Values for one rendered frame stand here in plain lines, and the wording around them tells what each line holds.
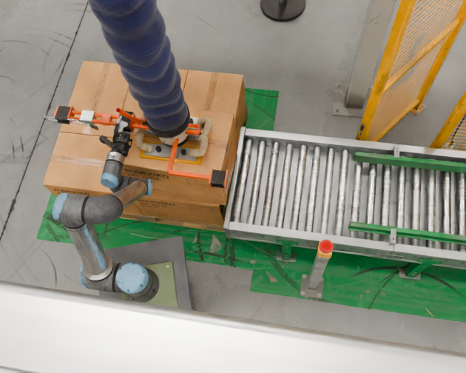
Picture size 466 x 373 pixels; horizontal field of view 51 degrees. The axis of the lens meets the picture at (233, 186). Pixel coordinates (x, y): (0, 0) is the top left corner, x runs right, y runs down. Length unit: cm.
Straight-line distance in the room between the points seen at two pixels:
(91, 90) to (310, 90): 171
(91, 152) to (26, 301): 321
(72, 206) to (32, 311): 186
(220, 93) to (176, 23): 132
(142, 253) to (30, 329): 263
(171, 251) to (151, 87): 107
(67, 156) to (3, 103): 132
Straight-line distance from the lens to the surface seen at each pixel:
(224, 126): 272
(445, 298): 365
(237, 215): 304
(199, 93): 347
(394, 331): 353
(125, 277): 253
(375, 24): 325
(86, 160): 342
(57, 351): 23
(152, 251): 284
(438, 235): 305
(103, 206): 207
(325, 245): 248
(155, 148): 266
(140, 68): 202
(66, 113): 279
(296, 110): 399
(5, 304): 24
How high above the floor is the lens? 342
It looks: 67 degrees down
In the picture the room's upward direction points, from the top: 12 degrees counter-clockwise
